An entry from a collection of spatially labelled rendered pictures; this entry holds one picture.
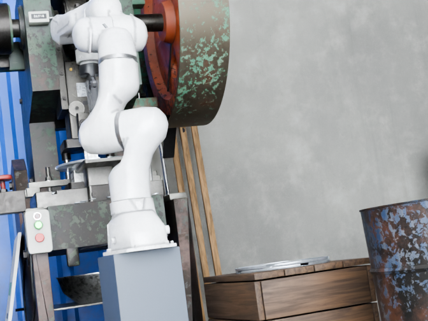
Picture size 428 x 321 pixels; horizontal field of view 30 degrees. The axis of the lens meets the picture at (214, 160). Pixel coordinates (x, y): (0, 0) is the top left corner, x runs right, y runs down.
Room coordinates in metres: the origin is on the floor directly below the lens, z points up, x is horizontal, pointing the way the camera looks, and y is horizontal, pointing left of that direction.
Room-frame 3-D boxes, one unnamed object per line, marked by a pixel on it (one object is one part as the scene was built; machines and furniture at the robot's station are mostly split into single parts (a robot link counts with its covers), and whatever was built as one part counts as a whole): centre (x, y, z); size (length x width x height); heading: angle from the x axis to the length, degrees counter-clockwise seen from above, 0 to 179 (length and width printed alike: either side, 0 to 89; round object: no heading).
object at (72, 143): (2.91, 0.45, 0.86); 0.20 x 0.16 x 0.05; 107
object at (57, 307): (2.91, 0.45, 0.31); 0.43 x 0.42 x 0.01; 107
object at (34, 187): (2.85, 0.61, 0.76); 0.17 x 0.06 x 0.10; 107
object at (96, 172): (2.74, 0.39, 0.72); 0.25 x 0.14 x 0.14; 17
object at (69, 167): (2.78, 0.41, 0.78); 0.29 x 0.29 x 0.01
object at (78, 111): (2.86, 0.43, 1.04); 0.17 x 0.15 x 0.30; 17
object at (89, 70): (2.71, 0.39, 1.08); 0.08 x 0.07 x 0.09; 18
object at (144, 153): (2.15, 0.20, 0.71); 0.18 x 0.11 x 0.25; 73
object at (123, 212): (2.13, 0.22, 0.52); 0.22 x 0.19 x 0.14; 22
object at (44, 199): (2.90, 0.45, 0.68); 0.45 x 0.30 x 0.06; 107
